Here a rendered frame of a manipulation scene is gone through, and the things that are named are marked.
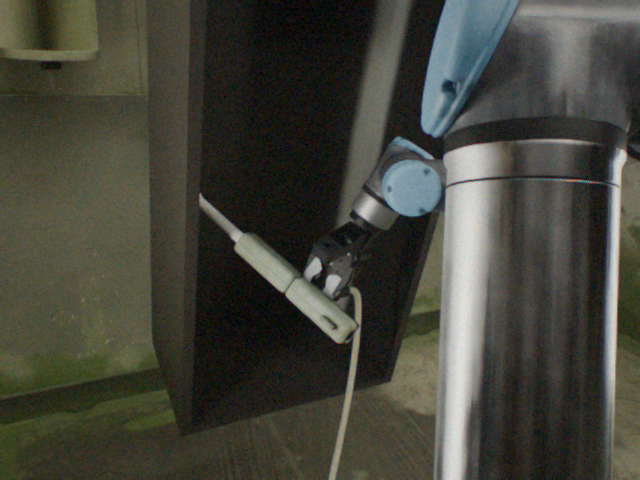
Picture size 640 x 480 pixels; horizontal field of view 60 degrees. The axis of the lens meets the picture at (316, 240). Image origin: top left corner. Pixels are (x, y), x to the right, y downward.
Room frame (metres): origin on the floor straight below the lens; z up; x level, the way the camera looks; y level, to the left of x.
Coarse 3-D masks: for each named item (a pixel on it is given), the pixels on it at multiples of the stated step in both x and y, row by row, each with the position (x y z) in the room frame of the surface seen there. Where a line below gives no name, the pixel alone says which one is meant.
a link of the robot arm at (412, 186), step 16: (400, 160) 0.93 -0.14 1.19; (416, 160) 0.92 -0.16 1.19; (432, 160) 0.92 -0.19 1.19; (384, 176) 0.92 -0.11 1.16; (400, 176) 0.88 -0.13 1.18; (416, 176) 0.88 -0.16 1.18; (432, 176) 0.88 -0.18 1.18; (384, 192) 0.90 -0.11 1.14; (400, 192) 0.88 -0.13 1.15; (416, 192) 0.88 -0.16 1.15; (432, 192) 0.87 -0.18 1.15; (400, 208) 0.88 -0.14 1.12; (416, 208) 0.87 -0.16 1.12; (432, 208) 0.88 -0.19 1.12
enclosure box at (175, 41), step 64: (192, 0) 0.90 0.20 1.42; (256, 0) 1.32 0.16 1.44; (320, 0) 1.39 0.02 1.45; (384, 0) 1.47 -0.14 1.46; (192, 64) 0.92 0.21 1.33; (256, 64) 1.35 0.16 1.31; (320, 64) 1.43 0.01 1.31; (384, 64) 1.51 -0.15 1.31; (192, 128) 0.94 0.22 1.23; (256, 128) 1.39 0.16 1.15; (320, 128) 1.47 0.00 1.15; (384, 128) 1.49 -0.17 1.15; (192, 192) 0.97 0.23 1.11; (256, 192) 1.43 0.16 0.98; (320, 192) 1.52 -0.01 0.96; (192, 256) 0.99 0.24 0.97; (384, 256) 1.43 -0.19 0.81; (192, 320) 1.02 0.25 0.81; (256, 320) 1.53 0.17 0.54; (384, 320) 1.40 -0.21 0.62; (192, 384) 1.06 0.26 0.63; (256, 384) 1.27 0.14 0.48; (320, 384) 1.30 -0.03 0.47
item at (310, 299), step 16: (208, 208) 1.15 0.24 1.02; (224, 224) 1.12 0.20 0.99; (240, 240) 1.08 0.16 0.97; (256, 240) 1.07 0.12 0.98; (256, 256) 1.05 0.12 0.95; (272, 256) 1.04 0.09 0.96; (272, 272) 1.02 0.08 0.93; (288, 272) 1.01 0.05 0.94; (288, 288) 1.00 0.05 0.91; (304, 288) 0.98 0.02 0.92; (320, 288) 1.04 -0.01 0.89; (304, 304) 0.97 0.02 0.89; (320, 304) 0.96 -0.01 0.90; (336, 304) 0.98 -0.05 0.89; (320, 320) 0.93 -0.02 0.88; (336, 320) 0.93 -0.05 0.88; (352, 320) 0.94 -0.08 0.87; (336, 336) 0.92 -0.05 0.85
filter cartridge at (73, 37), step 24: (0, 0) 1.89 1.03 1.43; (24, 0) 1.88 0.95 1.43; (48, 0) 1.90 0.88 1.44; (72, 0) 1.95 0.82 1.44; (0, 24) 1.89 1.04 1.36; (24, 24) 1.88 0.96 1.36; (48, 24) 1.90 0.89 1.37; (72, 24) 1.94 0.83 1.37; (96, 24) 2.07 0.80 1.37; (0, 48) 1.90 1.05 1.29; (24, 48) 1.88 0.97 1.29; (48, 48) 1.90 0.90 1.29; (72, 48) 1.94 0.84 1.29; (96, 48) 2.05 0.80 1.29
